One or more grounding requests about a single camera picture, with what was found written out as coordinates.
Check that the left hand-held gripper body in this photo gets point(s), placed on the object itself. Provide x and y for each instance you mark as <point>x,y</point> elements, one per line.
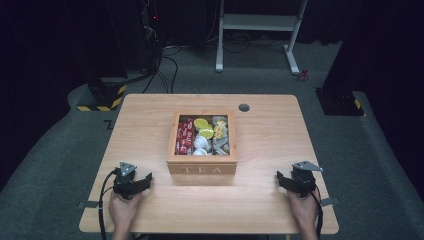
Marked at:
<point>124,181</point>

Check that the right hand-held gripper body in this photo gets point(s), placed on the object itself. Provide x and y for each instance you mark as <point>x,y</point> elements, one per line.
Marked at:
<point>304,178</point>

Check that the wooden tea box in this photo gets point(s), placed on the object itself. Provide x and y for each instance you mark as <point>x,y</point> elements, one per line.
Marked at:
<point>202,165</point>

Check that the white coffee capsule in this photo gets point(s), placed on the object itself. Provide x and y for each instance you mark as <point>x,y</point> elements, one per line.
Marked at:
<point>200,152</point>
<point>201,141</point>

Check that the person's left hand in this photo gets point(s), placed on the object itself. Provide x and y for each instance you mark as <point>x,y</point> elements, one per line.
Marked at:
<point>123,210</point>

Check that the person's right hand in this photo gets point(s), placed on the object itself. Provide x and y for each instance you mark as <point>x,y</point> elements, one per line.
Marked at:
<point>305,210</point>

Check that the grey tape strip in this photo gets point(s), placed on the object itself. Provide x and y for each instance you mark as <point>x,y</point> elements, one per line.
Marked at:
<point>330,201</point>

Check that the row of red packets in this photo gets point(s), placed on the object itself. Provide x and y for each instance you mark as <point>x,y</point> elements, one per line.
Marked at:
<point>184,136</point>

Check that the pile of grey tea bags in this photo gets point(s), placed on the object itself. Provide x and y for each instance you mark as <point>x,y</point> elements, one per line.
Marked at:
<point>220,136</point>

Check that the yellow lid capsule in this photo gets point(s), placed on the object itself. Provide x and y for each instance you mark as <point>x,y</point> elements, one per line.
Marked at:
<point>206,133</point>
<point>201,123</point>

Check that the grey table grommet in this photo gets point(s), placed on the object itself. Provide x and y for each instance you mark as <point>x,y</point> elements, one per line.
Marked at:
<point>244,107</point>

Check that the black stand base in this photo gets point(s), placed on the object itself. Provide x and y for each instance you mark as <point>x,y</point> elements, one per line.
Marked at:
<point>338,101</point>

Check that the black yellow striped base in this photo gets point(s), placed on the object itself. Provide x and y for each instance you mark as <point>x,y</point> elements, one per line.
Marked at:
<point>106,96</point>

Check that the small red floor object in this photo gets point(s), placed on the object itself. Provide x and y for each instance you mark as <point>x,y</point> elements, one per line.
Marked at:
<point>302,75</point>

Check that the dark equipment rack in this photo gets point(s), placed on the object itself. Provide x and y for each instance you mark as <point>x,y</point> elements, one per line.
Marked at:
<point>150,33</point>

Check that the white metal stand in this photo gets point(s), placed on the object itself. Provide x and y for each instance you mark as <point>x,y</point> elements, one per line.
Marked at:
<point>258,22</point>

